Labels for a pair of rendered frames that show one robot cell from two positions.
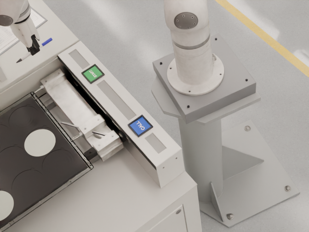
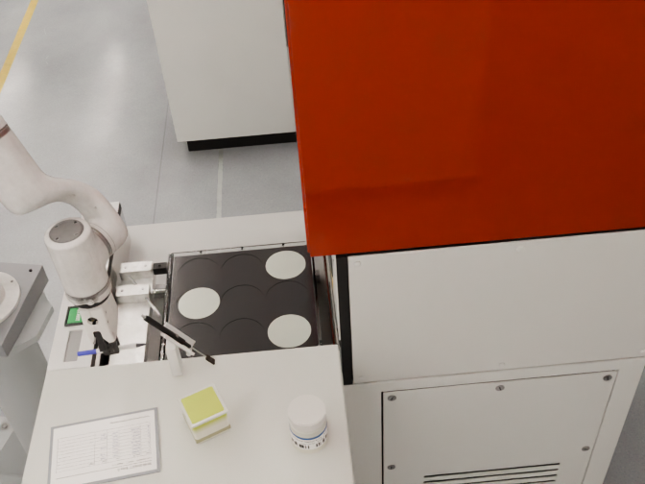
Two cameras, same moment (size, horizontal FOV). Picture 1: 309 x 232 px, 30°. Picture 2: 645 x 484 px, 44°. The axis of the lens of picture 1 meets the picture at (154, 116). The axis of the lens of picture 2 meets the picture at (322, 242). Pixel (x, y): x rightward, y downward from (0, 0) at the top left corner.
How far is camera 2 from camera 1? 2.37 m
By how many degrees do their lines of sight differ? 78
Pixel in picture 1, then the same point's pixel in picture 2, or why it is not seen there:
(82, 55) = (64, 347)
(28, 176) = (236, 276)
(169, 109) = (44, 303)
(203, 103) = (14, 266)
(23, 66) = (141, 372)
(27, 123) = (195, 332)
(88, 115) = (127, 314)
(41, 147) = (202, 296)
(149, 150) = not seen: hidden behind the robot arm
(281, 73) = not seen: outside the picture
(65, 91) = (123, 356)
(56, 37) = (66, 392)
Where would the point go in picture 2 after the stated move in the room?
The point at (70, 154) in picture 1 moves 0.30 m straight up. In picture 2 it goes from (179, 275) to (156, 180)
